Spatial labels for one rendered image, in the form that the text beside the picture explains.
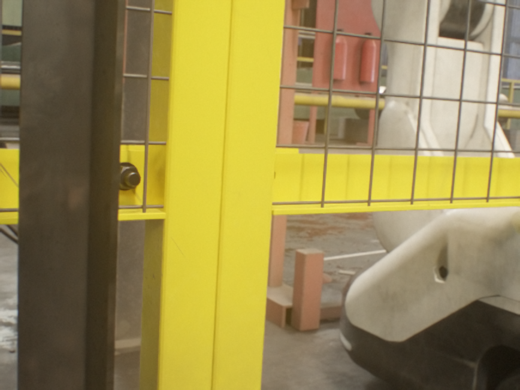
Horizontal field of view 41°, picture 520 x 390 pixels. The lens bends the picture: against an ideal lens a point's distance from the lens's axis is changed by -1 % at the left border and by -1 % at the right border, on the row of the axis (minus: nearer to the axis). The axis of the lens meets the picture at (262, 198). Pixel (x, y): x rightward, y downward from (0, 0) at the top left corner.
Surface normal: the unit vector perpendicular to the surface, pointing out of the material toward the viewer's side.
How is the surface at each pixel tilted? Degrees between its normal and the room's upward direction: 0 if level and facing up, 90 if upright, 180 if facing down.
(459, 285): 90
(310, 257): 90
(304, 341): 0
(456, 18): 120
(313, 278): 90
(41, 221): 90
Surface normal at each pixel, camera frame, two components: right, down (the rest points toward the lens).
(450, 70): 0.51, 0.15
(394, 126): -0.86, 0.02
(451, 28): 0.29, 0.84
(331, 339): 0.06, -0.99
